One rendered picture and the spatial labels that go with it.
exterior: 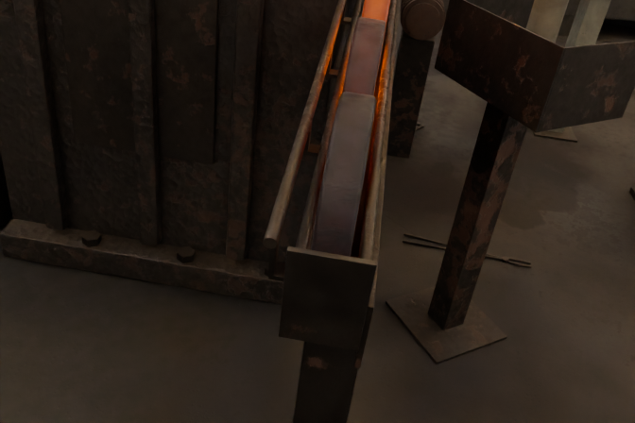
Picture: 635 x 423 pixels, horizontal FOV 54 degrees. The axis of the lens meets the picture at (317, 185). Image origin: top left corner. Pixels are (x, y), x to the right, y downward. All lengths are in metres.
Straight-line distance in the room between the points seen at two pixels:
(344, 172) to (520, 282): 1.22
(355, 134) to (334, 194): 0.05
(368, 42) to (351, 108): 0.16
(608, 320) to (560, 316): 0.12
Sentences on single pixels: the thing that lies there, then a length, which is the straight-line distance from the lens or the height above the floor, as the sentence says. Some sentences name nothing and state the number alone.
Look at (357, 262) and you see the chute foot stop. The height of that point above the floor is 0.67.
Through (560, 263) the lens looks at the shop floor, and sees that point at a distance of 1.80.
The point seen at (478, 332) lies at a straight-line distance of 1.48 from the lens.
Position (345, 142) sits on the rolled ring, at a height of 0.75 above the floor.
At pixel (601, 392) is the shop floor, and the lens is 1.49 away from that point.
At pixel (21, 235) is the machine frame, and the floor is 0.07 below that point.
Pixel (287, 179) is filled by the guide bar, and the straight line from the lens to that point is 0.57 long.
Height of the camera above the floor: 0.99
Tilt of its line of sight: 32 degrees down
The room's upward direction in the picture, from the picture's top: 8 degrees clockwise
